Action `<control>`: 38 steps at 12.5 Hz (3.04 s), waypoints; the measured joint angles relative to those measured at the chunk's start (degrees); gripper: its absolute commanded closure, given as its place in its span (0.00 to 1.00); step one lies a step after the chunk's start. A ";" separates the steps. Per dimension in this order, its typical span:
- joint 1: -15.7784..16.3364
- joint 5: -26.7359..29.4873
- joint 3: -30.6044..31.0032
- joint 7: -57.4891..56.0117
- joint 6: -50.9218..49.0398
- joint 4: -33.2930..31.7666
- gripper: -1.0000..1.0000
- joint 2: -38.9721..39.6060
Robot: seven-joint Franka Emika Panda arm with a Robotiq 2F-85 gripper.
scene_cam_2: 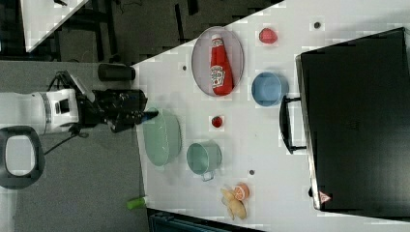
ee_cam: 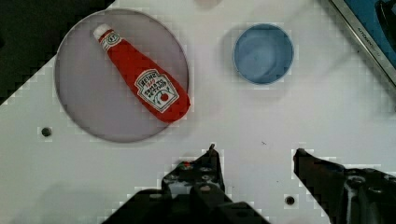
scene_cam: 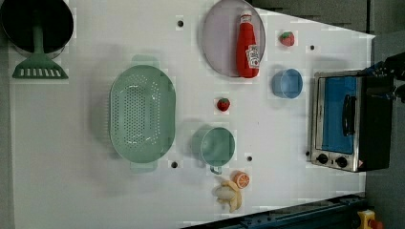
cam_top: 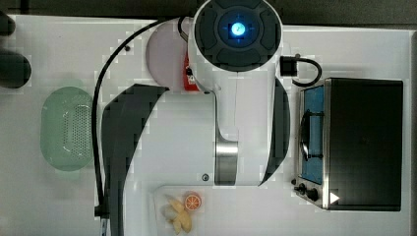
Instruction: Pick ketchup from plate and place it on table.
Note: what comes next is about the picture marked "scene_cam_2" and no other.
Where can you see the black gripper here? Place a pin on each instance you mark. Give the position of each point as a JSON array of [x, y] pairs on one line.
[[119, 109]]

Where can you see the red ketchup bottle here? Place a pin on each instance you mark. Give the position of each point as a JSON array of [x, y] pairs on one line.
[[220, 69]]

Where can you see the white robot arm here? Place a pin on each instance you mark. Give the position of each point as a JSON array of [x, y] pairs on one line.
[[26, 117]]

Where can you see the green colander basket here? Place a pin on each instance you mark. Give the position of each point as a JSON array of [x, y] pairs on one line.
[[162, 137]]

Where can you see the black cylinder container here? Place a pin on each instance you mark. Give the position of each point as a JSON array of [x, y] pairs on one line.
[[111, 72]]

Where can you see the small red strawberry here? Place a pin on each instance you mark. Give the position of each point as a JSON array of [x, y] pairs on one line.
[[217, 122]]

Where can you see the green marker tube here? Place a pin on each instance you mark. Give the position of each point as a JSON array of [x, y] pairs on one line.
[[136, 203]]

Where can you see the orange half slice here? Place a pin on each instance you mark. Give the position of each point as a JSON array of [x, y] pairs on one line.
[[241, 191]]

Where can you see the blue bowl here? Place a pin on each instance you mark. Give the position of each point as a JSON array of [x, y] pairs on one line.
[[268, 89]]

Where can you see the peeled banana toy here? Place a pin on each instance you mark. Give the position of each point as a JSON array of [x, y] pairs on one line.
[[235, 207]]

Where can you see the white side table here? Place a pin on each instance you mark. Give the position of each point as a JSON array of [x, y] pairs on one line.
[[40, 18]]

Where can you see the green cup with handle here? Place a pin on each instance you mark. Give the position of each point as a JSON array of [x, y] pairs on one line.
[[204, 158]]

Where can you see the blue metal frame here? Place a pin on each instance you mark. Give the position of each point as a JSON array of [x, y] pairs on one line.
[[162, 221]]

